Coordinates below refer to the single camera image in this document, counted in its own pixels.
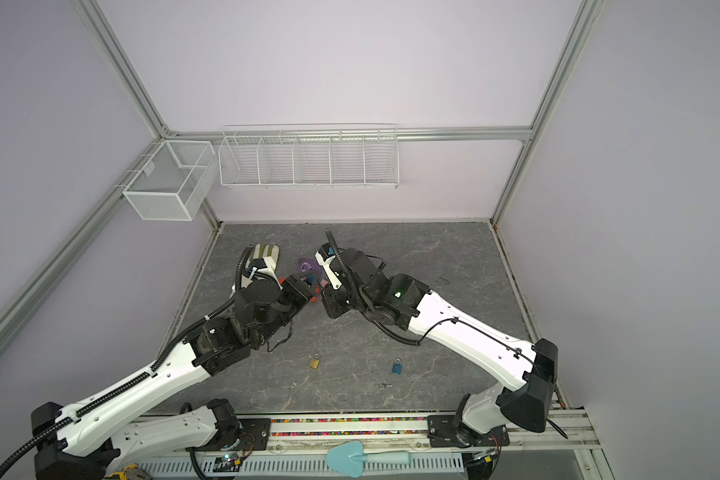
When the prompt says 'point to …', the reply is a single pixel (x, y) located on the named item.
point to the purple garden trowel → (307, 267)
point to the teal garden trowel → (349, 458)
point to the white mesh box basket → (175, 180)
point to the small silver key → (383, 385)
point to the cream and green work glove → (270, 255)
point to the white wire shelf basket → (308, 156)
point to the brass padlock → (315, 362)
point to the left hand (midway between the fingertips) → (319, 281)
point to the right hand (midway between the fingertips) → (324, 292)
